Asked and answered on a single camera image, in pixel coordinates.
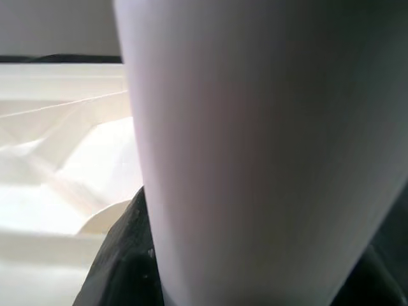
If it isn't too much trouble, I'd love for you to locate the white plastic table top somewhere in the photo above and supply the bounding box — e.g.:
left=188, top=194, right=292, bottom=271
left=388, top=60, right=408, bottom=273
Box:
left=0, top=62, right=154, bottom=306

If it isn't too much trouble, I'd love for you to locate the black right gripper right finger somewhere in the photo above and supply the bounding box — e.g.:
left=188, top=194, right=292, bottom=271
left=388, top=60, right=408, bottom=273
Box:
left=331, top=244, right=408, bottom=306

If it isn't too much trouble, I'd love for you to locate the black table cloth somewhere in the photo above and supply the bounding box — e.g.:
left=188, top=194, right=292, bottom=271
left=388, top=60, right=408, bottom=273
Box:
left=0, top=53, right=408, bottom=249

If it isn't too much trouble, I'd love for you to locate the white plastic table leg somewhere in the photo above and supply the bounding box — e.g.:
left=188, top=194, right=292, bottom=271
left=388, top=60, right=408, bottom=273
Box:
left=113, top=0, right=408, bottom=306

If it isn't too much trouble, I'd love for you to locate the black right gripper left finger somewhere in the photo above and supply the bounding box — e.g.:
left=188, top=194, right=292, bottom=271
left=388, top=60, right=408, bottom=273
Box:
left=71, top=186, right=168, bottom=306

